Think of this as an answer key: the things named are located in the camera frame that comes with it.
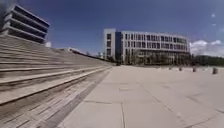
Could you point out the large white grid-window building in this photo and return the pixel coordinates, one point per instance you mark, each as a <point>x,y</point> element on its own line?
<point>150,46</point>

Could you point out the low pale building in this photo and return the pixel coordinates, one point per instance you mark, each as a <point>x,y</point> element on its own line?
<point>68,49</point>

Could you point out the pale concrete slab plaza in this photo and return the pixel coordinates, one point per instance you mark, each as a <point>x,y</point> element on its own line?
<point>150,96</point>

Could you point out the wide concrete stairs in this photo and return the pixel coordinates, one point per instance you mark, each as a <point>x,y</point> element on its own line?
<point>36,70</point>

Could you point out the row of stone bollards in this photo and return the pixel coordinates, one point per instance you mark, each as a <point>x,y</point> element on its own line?
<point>194,69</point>

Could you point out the building with dark window bands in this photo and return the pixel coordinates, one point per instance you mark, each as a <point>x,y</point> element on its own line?
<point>25,25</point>

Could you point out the row of dark trees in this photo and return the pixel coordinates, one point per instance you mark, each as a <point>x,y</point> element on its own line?
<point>208,60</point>

